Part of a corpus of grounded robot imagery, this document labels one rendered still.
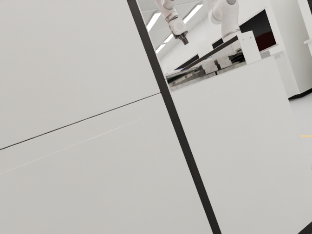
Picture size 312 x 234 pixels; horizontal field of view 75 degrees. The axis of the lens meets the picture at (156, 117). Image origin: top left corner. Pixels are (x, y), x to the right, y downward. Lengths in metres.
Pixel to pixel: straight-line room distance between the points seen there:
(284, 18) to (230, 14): 3.11
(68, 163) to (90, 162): 0.04
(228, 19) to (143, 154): 1.19
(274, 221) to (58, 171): 0.85
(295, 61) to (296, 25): 0.69
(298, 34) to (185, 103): 4.11
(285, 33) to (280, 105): 3.48
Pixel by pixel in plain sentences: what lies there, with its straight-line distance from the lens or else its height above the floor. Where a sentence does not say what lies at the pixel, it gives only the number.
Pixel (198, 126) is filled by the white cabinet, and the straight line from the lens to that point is 0.73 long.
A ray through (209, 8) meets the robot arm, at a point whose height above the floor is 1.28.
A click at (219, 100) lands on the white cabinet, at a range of 0.79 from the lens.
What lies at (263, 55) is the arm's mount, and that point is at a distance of 1.53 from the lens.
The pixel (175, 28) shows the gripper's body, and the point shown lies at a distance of 1.39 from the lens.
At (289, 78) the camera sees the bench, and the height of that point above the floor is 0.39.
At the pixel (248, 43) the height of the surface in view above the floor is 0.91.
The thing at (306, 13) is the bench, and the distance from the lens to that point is 4.11.
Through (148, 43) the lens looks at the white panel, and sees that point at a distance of 0.49.
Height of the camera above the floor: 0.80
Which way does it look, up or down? 3 degrees down
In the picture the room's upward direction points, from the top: 21 degrees counter-clockwise
